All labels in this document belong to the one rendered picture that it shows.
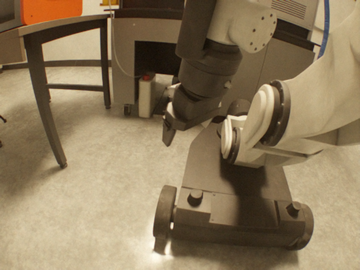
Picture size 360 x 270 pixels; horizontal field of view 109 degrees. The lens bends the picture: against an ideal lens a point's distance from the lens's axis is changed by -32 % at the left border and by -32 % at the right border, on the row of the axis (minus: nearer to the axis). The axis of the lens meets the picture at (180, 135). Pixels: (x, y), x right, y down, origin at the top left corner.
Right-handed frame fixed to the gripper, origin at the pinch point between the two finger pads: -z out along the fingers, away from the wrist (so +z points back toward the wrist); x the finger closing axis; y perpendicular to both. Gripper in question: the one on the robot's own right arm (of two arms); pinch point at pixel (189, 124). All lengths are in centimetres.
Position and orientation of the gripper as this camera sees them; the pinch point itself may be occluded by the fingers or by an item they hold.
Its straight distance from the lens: 39.0
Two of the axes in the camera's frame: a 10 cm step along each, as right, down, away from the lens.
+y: 6.0, 6.9, -4.2
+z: 1.9, -6.2, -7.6
